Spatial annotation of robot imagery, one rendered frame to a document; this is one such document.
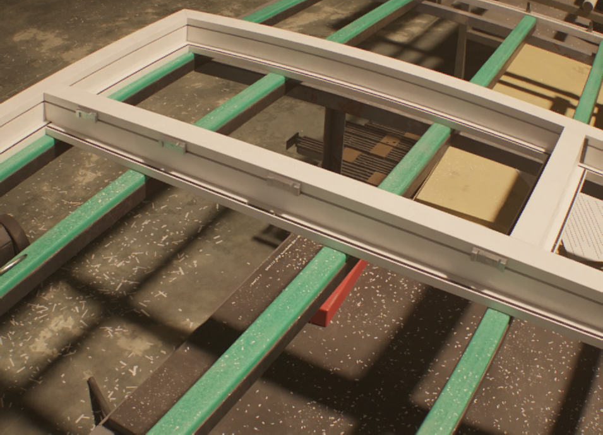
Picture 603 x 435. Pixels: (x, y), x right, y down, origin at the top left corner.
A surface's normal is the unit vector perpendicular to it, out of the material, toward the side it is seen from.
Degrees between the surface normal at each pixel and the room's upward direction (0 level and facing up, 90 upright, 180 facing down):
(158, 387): 0
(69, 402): 0
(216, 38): 90
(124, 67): 90
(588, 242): 0
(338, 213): 90
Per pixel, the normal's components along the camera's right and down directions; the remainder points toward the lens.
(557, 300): -0.52, 0.47
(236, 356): 0.04, -0.83
